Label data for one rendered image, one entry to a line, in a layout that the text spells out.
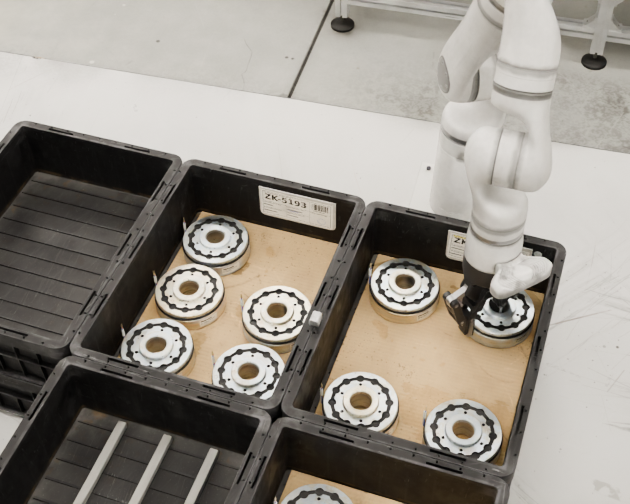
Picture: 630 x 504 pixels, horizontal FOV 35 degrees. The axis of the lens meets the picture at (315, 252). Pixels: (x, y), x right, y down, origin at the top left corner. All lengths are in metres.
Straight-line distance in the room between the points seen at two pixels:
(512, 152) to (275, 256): 0.50
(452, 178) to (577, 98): 1.65
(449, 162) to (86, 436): 0.69
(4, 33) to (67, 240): 2.02
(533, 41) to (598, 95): 2.10
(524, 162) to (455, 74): 0.29
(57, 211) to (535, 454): 0.85
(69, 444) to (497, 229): 0.64
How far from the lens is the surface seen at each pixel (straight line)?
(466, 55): 1.42
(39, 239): 1.66
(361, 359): 1.44
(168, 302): 1.49
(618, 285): 1.76
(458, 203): 1.65
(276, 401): 1.28
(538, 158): 1.21
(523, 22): 1.17
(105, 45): 3.45
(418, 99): 3.16
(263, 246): 1.58
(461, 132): 1.55
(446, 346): 1.46
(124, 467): 1.38
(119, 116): 2.05
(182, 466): 1.36
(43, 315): 1.55
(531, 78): 1.18
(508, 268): 1.32
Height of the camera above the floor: 2.00
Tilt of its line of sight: 48 degrees down
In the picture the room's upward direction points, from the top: 1 degrees counter-clockwise
